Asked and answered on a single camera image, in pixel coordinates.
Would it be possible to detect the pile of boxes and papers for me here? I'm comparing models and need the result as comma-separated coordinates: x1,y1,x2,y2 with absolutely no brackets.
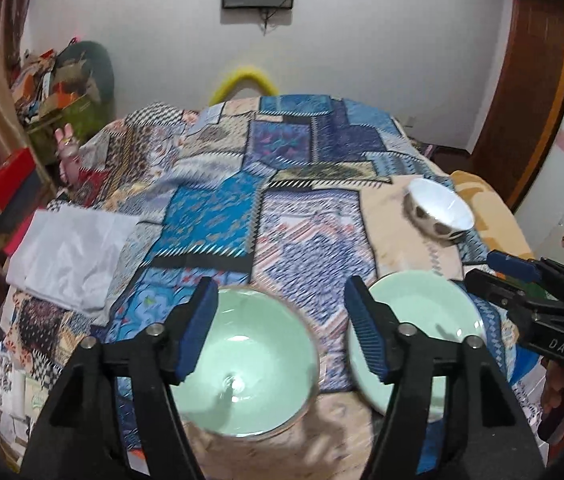
12,49,88,121

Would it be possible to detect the pink toy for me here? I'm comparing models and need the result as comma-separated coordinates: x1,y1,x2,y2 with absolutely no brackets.
54,124,83,181

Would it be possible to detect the white folded cloth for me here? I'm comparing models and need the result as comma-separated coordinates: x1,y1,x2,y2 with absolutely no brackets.
6,209,141,326

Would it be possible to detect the dark green bag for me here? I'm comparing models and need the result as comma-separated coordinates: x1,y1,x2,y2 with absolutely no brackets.
57,40,115,111

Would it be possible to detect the brown wooden door frame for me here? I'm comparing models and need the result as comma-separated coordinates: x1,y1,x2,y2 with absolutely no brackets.
469,0,564,211

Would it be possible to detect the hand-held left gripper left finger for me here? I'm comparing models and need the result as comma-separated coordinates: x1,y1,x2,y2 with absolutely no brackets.
19,276,220,480

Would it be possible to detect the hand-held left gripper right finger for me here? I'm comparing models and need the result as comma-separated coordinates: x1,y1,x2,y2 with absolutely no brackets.
343,275,547,480

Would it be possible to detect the red box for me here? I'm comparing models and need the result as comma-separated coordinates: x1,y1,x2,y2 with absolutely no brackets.
0,147,38,206

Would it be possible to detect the yellow curved cushion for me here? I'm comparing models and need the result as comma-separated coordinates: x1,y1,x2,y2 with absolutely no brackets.
210,66,279,106

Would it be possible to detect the light green plate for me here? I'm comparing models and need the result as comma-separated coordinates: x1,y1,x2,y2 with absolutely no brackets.
347,270,487,423

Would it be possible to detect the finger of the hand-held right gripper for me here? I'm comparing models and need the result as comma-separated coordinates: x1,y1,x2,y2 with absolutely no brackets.
486,250,545,283
464,267,532,313

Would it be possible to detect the white spotted bowl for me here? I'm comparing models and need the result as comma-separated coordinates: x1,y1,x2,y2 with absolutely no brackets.
403,177,476,245

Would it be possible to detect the light green bowl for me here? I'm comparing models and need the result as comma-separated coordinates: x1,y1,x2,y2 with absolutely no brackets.
169,285,321,442

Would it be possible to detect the blue patchwork blanket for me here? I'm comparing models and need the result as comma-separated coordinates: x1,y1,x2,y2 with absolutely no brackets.
0,92,537,466

